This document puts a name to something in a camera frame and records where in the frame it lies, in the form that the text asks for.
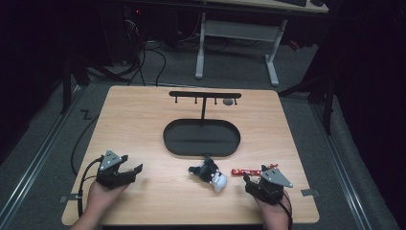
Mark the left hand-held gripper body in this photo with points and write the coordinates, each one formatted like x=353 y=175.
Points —
x=110 y=174

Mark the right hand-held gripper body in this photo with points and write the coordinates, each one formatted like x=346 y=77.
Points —
x=269 y=187

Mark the black hook rack with tray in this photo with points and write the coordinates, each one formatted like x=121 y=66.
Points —
x=201 y=139

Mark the person's left hand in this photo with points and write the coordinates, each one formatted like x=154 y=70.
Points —
x=103 y=196

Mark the person's right hand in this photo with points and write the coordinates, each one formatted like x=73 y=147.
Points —
x=274 y=211

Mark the grey tape piece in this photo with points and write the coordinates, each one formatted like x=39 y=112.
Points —
x=309 y=192
x=68 y=198

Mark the grey round disc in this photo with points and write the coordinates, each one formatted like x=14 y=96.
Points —
x=228 y=102

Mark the black metal stand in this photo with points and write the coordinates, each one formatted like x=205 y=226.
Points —
x=68 y=83
x=322 y=92

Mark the small red floor object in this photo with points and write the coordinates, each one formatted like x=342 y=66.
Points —
x=294 y=45

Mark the black computer tower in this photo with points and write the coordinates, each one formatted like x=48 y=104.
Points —
x=126 y=32

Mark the white-legged wooden desk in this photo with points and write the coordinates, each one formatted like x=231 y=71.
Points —
x=239 y=30

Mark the black keyboard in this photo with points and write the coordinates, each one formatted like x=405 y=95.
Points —
x=292 y=2

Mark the black computer mouse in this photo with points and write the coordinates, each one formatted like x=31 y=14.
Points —
x=317 y=2

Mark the aluminium floor rail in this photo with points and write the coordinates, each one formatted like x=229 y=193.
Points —
x=344 y=172
x=35 y=159

